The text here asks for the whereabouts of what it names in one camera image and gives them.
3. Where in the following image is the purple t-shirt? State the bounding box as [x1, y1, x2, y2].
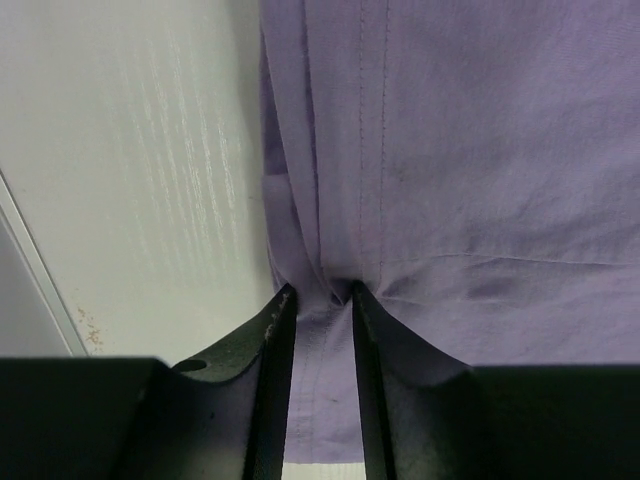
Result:
[260, 1, 639, 464]

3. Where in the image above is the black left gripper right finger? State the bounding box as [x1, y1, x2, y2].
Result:
[352, 282, 639, 479]

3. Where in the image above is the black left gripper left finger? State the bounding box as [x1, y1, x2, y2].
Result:
[1, 286, 297, 479]

